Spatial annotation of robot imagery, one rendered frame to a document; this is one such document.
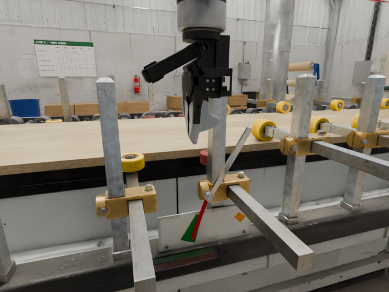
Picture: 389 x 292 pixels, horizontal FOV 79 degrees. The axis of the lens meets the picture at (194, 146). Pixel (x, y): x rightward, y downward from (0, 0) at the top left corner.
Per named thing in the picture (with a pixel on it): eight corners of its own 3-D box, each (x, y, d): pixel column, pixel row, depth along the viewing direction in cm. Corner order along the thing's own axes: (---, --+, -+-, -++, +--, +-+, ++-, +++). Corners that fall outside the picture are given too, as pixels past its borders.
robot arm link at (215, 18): (183, -5, 38) (171, 11, 47) (184, 29, 39) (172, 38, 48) (235, 0, 40) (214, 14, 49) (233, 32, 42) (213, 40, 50)
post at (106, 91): (131, 273, 61) (113, 77, 48) (117, 276, 60) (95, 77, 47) (130, 263, 64) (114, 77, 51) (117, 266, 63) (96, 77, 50)
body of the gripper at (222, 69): (231, 100, 46) (234, 31, 42) (189, 101, 43) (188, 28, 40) (216, 97, 53) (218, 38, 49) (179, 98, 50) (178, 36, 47)
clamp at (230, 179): (249, 196, 64) (250, 179, 63) (202, 204, 60) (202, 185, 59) (239, 188, 69) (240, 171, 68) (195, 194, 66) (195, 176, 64)
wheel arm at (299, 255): (312, 271, 39) (315, 249, 38) (294, 276, 38) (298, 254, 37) (215, 174, 79) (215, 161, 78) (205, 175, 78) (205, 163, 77)
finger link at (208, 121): (220, 146, 48) (222, 99, 46) (193, 148, 47) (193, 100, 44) (215, 142, 51) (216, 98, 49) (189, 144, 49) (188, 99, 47)
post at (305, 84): (295, 233, 74) (316, 73, 61) (286, 236, 73) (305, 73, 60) (287, 227, 77) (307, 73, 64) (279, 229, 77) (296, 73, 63)
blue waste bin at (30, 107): (43, 133, 509) (37, 99, 489) (11, 135, 488) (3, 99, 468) (48, 128, 561) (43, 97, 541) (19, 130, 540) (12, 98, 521)
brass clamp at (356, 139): (393, 146, 75) (396, 131, 74) (360, 150, 71) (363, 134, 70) (373, 142, 81) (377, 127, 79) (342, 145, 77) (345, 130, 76)
